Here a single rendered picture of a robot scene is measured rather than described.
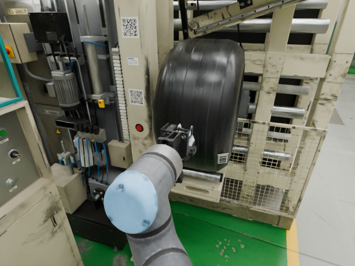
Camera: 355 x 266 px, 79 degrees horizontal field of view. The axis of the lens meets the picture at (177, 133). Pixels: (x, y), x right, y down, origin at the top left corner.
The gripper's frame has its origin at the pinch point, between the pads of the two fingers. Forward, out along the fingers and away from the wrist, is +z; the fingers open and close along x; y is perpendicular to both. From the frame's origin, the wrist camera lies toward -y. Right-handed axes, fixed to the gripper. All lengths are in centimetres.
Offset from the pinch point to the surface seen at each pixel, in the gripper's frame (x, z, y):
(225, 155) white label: -11.4, 12.6, -10.2
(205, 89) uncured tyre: -2.1, 11.4, 13.3
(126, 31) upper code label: 35, 25, 31
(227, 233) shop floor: -17, 81, -113
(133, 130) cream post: 36.5, 30.7, -14.1
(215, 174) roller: -7.4, 25.5, -26.9
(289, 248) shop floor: -63, 82, -113
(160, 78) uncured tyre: 15.1, 14.7, 15.1
